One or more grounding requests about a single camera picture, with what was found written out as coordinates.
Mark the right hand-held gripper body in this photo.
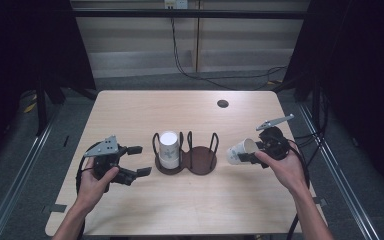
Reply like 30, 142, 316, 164
255, 113, 296, 162

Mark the dark brown wire cup holder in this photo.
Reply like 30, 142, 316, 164
151, 130, 220, 176

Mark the person's right hand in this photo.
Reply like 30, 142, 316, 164
253, 141, 310, 198

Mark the black metal stand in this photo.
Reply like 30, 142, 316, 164
273, 71, 325, 133
34, 66, 98, 136

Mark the yellow floor tape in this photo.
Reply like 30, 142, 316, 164
23, 93, 38, 114

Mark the person's left hand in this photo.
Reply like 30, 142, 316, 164
75, 157, 120, 212

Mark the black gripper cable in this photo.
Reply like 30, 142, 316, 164
279, 138, 312, 240
75, 141, 103, 240

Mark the black floor cable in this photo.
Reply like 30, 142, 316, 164
293, 99, 330, 169

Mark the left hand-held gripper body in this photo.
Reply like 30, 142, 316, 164
83, 134, 129, 194

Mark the stack of white cups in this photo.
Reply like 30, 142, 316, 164
158, 130, 181, 170

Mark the metal floor rail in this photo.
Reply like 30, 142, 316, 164
0, 103, 63, 240
298, 103, 381, 240

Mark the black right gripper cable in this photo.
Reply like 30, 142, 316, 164
279, 138, 312, 240

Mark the white wall power outlet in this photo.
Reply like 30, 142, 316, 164
164, 0, 189, 10

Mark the dark curtain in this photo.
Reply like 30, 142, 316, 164
0, 0, 96, 174
283, 0, 384, 198

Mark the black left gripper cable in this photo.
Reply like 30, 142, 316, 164
75, 141, 103, 240

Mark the black wall cable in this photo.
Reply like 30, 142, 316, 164
169, 17, 288, 92

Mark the printed white paper cup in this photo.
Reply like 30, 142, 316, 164
226, 138, 260, 166

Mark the black horizontal bar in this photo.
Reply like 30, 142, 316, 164
71, 8, 309, 20

